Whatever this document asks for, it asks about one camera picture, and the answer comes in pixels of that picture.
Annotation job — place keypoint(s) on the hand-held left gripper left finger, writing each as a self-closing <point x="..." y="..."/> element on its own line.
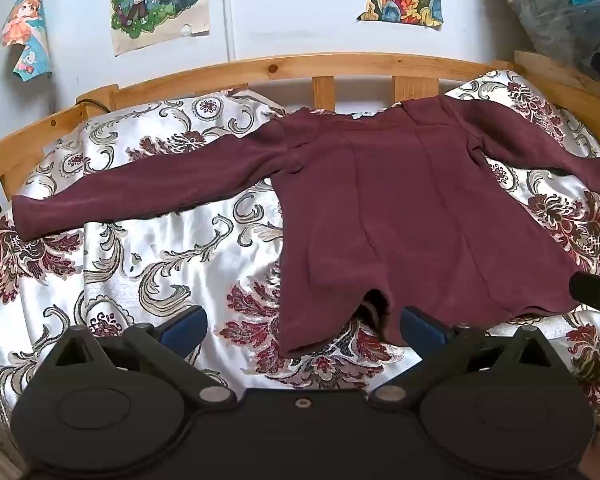
<point x="182" y="331"/>

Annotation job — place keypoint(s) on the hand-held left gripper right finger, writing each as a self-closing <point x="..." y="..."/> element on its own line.
<point x="420" y="329"/>

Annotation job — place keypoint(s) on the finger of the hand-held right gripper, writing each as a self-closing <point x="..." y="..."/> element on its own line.
<point x="592" y="290"/>

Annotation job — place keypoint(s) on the maroon long-sleeve sweater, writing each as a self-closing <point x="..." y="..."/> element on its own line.
<point x="405" y="210"/>

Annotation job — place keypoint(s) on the clear plastic bag of clothes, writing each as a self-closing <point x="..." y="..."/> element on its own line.
<point x="565" y="5"/>

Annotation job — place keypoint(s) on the white floral satin blanket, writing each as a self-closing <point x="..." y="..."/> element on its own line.
<point x="180" y="260"/>

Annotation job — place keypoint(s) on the small anime girl poster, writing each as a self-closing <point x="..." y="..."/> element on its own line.
<point x="27" y="35"/>

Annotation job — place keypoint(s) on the wooden bed frame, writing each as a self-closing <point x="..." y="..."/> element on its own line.
<point x="280" y="65"/>

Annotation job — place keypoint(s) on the white wall pipe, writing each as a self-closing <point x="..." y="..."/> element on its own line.
<point x="228" y="10"/>

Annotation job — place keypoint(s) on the green chibi wall poster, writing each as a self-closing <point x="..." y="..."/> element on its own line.
<point x="155" y="5"/>

